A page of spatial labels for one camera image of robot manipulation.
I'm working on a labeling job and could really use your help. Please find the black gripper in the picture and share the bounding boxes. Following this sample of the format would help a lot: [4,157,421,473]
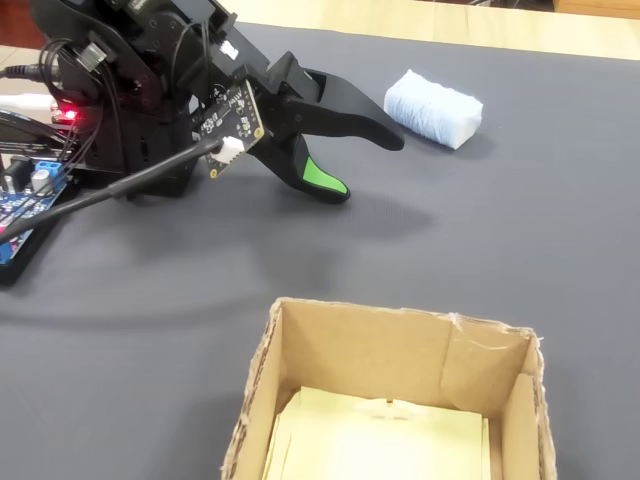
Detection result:
[198,0,405,205]

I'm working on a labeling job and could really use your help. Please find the light blue yarn block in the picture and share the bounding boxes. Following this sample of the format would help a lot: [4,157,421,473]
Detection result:
[383,68,485,151]

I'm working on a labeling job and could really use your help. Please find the open cardboard box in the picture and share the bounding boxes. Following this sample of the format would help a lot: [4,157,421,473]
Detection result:
[219,297,558,480]

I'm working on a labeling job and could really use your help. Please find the dark grey textured mat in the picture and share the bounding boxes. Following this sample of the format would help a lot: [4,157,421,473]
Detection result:
[0,20,640,480]

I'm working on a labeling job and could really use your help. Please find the pale yellow paper sheets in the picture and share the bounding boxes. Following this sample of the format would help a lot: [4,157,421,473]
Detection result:
[262,385,494,480]

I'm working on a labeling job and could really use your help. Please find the blue controller circuit board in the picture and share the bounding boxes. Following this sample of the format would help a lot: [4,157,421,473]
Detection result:
[0,157,72,267]

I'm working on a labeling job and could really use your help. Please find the brown wooden cabinet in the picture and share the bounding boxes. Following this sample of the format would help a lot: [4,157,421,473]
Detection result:
[551,0,640,21]

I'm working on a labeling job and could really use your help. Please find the blue electronics board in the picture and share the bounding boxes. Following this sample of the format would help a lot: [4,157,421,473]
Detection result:
[0,169,82,287]

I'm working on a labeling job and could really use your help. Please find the black camera circuit board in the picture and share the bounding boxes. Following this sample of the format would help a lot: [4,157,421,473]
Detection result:
[192,79,267,180]

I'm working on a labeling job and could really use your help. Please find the thin black servo wires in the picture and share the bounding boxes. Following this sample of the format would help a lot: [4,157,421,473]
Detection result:
[38,38,126,197]

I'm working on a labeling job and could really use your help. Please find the thick black camera cable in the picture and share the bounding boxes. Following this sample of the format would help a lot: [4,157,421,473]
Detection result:
[0,139,224,247]

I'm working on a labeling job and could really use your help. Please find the black power plug cable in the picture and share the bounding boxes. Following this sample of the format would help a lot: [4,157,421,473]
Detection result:
[0,63,57,84]

